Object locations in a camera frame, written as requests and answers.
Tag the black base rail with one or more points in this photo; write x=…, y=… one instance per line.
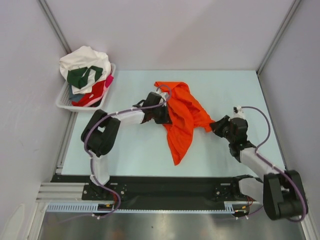
x=160, y=190

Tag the red t shirt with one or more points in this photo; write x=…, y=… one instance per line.
x=98, y=91

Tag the grey t shirt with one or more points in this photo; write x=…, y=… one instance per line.
x=74, y=97

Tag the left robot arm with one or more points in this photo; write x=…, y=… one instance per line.
x=100, y=133

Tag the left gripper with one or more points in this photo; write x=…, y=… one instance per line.
x=165, y=119

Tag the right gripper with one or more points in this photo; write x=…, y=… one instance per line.
x=221, y=125

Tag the white slotted cable duct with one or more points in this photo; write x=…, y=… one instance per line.
x=217, y=207

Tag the orange t shirt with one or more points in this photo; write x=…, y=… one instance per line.
x=186, y=114

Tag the pink garment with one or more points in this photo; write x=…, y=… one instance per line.
x=108, y=81

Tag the white plastic basket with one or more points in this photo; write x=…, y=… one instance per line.
x=63, y=102

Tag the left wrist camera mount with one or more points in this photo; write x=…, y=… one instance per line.
x=164, y=95

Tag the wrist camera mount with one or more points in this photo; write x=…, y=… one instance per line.
x=164, y=95
x=238, y=113

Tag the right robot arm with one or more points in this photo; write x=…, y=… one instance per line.
x=280, y=192

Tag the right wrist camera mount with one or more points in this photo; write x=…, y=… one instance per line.
x=238, y=113

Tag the green and white t shirt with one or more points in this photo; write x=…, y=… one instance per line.
x=80, y=77

